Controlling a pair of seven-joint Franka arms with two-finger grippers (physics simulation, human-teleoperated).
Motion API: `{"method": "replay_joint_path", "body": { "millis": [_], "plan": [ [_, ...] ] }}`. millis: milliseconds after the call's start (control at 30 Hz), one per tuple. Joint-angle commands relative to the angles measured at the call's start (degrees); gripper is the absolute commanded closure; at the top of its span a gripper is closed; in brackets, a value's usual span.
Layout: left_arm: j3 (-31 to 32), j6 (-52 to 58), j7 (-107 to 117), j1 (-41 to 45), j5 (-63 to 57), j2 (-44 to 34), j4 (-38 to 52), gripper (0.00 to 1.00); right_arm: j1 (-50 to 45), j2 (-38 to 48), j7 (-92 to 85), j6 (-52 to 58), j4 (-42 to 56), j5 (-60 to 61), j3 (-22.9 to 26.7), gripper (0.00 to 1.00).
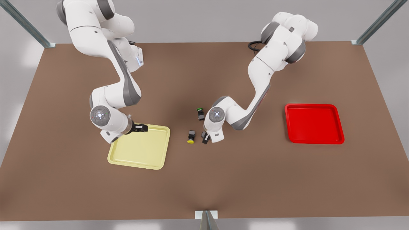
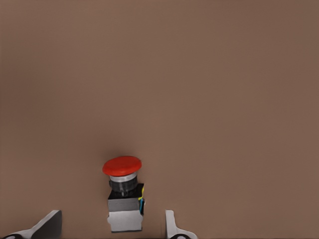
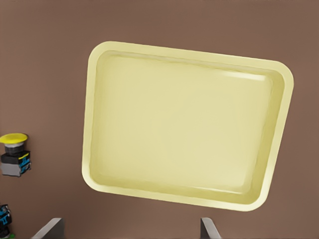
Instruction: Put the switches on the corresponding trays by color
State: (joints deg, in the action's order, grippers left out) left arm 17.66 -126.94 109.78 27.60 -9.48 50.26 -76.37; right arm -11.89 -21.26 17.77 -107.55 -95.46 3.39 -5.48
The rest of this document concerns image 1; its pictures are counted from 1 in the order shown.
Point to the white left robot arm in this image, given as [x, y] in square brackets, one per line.
[271, 60]

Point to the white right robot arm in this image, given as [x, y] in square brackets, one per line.
[96, 35]

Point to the pale yellow square tray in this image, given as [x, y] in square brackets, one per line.
[140, 148]

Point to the red square tray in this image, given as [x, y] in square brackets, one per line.
[313, 124]

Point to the black switch with yellow button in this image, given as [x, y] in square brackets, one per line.
[191, 136]

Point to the black switch with green button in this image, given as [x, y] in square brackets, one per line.
[200, 114]

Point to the silver frame post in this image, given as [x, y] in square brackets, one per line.
[207, 220]
[24, 23]
[378, 22]

